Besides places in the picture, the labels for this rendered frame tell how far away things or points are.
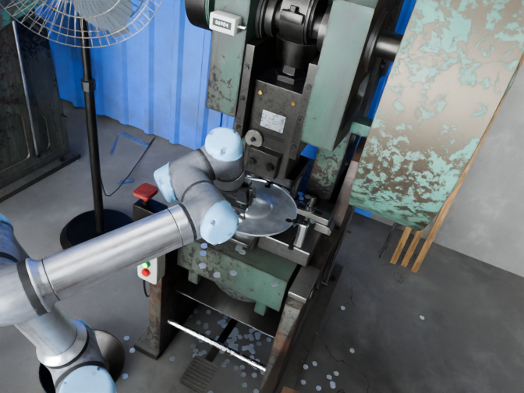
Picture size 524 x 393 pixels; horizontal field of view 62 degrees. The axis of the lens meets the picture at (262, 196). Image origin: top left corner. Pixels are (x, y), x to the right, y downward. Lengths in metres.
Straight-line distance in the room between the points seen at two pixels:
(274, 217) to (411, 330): 1.15
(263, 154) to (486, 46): 0.70
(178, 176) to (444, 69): 0.51
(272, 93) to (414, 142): 0.53
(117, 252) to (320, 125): 0.64
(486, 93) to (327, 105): 0.46
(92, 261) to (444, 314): 1.97
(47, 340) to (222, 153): 0.55
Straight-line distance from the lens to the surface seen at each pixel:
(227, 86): 1.24
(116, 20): 1.71
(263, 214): 1.35
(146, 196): 1.42
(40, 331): 1.05
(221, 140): 0.89
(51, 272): 0.78
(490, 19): 0.81
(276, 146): 1.30
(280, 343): 1.48
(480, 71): 0.80
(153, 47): 2.95
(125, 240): 0.77
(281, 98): 1.23
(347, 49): 1.09
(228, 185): 0.98
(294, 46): 1.21
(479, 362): 2.36
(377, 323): 2.24
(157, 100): 3.07
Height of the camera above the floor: 1.63
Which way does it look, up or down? 37 degrees down
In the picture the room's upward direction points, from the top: 11 degrees clockwise
